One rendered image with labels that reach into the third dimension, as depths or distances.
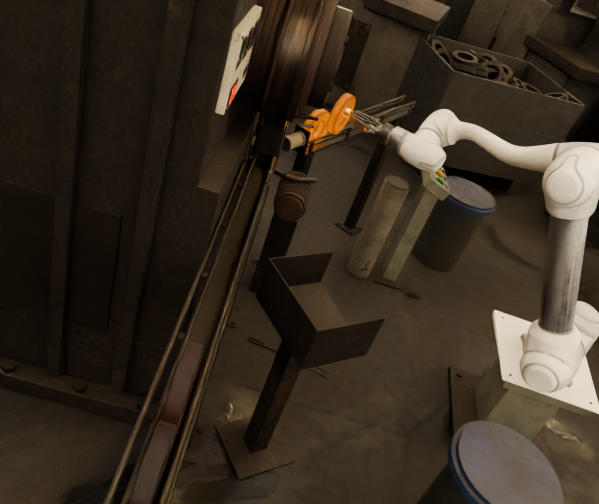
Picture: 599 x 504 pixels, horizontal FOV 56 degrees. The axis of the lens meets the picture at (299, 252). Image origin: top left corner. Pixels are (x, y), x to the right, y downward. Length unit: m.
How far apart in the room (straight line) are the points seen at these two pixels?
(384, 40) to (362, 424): 2.96
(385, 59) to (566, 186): 2.89
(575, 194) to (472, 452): 0.74
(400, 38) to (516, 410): 2.85
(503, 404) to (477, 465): 0.64
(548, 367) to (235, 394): 1.03
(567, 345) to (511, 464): 0.42
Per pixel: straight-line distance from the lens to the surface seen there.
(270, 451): 1.95
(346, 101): 2.11
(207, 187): 1.37
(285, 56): 1.48
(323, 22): 1.52
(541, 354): 1.91
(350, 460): 2.04
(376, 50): 4.39
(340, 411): 2.15
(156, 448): 0.99
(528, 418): 2.34
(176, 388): 1.07
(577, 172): 1.66
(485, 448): 1.72
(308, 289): 1.59
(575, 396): 2.23
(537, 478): 1.76
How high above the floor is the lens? 1.58
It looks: 35 degrees down
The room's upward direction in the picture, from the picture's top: 20 degrees clockwise
